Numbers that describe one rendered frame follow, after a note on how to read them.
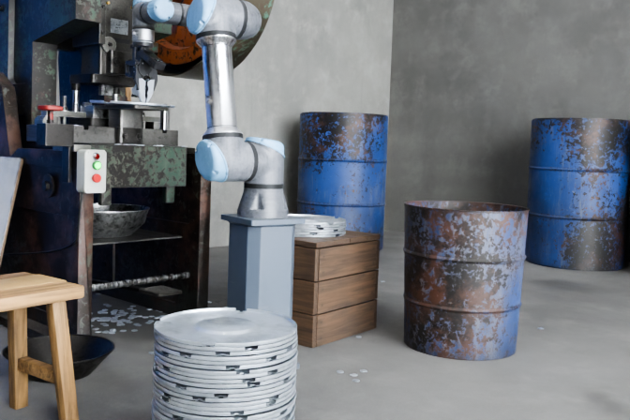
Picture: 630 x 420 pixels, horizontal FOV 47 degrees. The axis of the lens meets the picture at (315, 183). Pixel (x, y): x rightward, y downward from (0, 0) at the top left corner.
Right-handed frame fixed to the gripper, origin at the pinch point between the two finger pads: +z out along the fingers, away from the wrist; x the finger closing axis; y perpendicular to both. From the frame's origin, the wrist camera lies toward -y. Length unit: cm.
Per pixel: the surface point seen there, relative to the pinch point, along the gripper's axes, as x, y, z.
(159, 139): -14.0, 10.7, 12.7
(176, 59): -33.1, 27.3, -19.6
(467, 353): -57, -96, 78
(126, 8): -2.7, 17.1, -33.6
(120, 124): 4.5, 8.0, 8.1
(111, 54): 4.7, 14.4, -16.2
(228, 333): 51, -104, 51
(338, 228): -48, -48, 42
